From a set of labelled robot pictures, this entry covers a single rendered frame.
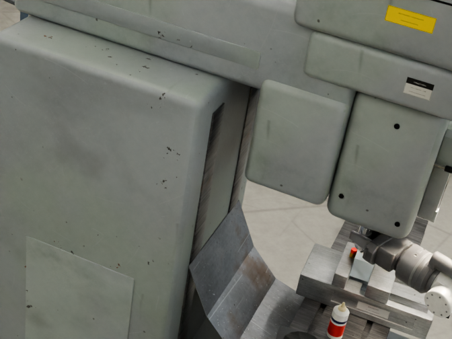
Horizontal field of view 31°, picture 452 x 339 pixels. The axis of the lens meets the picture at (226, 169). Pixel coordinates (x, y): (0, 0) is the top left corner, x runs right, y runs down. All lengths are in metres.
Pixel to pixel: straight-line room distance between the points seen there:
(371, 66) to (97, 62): 0.57
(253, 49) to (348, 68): 0.20
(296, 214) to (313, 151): 2.37
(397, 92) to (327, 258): 0.73
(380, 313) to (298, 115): 0.68
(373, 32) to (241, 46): 0.28
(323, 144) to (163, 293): 0.54
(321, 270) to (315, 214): 1.95
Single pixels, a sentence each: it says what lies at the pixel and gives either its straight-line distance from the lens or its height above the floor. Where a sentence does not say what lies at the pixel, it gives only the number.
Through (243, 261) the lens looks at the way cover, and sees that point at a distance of 2.18.
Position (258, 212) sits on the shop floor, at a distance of 4.01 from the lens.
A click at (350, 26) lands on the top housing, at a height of 1.76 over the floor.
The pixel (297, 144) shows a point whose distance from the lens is 1.70.
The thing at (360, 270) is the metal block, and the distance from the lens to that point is 2.12.
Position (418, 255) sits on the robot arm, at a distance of 1.83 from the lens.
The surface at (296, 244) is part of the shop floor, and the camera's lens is 3.87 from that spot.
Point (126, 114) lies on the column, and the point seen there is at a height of 1.48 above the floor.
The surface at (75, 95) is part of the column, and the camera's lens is 1.76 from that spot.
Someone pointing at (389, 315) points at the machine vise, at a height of 0.96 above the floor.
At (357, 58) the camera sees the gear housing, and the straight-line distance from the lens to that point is 1.59.
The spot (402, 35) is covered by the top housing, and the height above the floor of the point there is 1.78.
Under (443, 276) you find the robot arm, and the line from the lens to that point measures 1.82.
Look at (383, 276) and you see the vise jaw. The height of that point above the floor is 1.04.
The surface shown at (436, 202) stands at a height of 1.39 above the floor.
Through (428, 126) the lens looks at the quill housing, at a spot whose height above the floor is 1.60.
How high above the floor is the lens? 2.34
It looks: 33 degrees down
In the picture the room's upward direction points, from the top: 10 degrees clockwise
